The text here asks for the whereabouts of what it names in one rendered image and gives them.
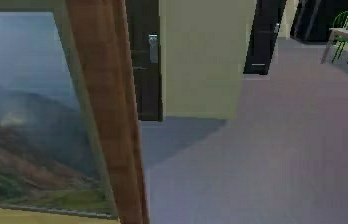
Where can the black room door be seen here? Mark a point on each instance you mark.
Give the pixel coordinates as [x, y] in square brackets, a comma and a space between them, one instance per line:
[265, 36]

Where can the black cupboard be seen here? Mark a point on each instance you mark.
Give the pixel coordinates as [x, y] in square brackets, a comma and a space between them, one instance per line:
[318, 20]

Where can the wood framed landscape picture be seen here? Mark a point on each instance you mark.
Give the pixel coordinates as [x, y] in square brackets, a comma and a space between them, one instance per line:
[32, 116]

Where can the dark brown room door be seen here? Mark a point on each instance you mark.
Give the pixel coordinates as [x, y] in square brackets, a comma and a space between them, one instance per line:
[146, 83]

